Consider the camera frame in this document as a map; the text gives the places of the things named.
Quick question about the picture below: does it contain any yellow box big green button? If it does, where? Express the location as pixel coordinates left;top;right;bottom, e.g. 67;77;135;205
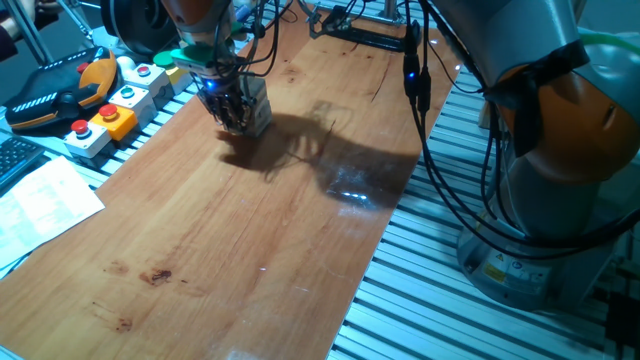
152;49;194;96

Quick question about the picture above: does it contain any person hand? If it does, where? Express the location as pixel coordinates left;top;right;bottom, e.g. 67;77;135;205
27;0;64;20

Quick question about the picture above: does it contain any grey box green button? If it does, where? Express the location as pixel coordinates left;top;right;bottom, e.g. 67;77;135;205
108;84;157;126

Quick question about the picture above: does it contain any grey box red button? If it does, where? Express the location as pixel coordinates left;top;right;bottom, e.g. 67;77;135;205
122;63;171;101
63;118;112;159

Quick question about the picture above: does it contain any white printed paper sheet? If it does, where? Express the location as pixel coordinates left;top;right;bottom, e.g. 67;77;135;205
0;156;106;271

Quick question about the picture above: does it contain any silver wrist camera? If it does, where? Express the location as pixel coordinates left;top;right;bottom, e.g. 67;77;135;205
174;59;223;77

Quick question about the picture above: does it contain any black usb cable connector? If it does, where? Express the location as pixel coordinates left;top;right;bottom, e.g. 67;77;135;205
402;29;422;101

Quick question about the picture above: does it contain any orange wooden board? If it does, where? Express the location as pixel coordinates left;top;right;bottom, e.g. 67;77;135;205
0;0;462;360

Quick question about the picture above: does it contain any black round spool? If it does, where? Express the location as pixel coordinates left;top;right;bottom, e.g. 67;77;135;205
99;0;176;56

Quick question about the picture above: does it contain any black connector with red light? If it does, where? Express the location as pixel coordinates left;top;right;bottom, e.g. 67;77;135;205
307;3;351;39

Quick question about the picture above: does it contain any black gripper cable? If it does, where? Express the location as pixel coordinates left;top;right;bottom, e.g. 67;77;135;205
212;0;282;81

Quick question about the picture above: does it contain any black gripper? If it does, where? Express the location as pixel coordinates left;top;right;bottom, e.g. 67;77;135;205
197;73;256;134

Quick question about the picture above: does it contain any black orange teach pendant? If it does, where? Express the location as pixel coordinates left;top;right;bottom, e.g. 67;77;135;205
4;46;120;132

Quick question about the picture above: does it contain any black c-clamp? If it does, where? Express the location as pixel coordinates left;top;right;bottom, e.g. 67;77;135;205
324;19;422;54

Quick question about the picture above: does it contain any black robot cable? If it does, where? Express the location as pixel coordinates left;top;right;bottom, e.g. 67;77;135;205
402;0;640;261

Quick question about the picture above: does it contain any black keyboard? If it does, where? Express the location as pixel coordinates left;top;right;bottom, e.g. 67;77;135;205
0;135;46;191

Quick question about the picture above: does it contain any green adapter plate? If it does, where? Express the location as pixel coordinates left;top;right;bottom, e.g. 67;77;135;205
170;44;236;69

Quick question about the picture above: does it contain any yellow box red button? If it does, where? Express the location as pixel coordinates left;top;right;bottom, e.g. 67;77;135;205
89;103;139;142

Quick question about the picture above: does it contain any stack of wooden jenga blocks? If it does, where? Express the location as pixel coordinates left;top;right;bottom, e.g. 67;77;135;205
243;74;274;139

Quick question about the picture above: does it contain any grey aluminium strut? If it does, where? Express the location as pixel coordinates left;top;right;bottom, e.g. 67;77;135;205
62;0;96;45
4;0;54;66

